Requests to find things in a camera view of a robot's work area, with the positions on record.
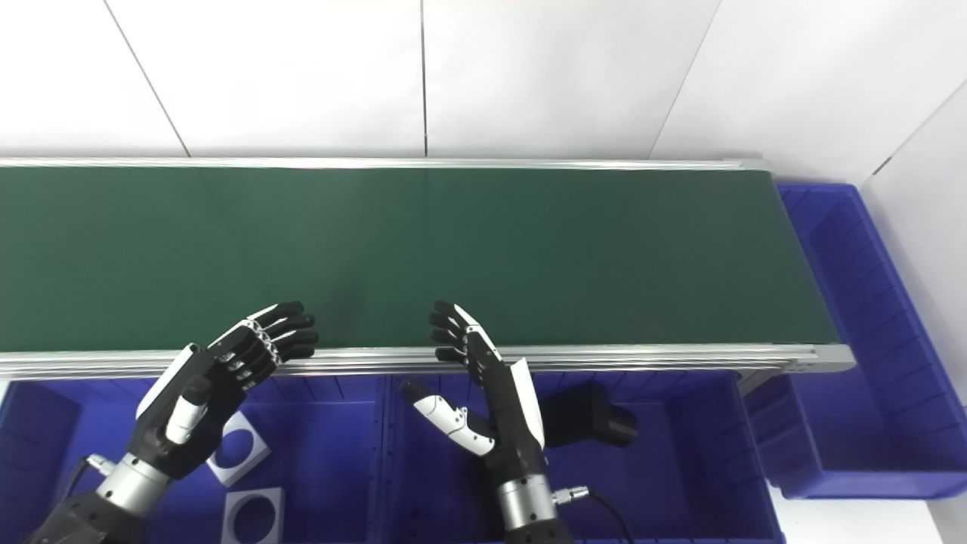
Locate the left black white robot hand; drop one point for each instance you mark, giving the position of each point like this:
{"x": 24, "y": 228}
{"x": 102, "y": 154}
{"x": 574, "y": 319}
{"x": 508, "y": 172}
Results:
{"x": 189, "y": 408}

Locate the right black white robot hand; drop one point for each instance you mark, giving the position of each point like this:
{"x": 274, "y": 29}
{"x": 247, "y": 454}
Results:
{"x": 514, "y": 423}

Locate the white square part with hole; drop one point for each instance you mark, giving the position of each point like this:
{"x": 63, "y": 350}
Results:
{"x": 261, "y": 452}
{"x": 234, "y": 499}

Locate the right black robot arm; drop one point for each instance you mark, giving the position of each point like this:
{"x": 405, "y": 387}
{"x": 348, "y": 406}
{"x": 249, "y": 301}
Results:
{"x": 525, "y": 502}

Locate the blue plastic bin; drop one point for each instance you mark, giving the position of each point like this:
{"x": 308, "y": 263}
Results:
{"x": 869, "y": 423}
{"x": 332, "y": 453}
{"x": 680, "y": 468}

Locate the green conveyor belt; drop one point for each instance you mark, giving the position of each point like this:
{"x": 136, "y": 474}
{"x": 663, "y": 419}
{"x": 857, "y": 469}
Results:
{"x": 529, "y": 249}

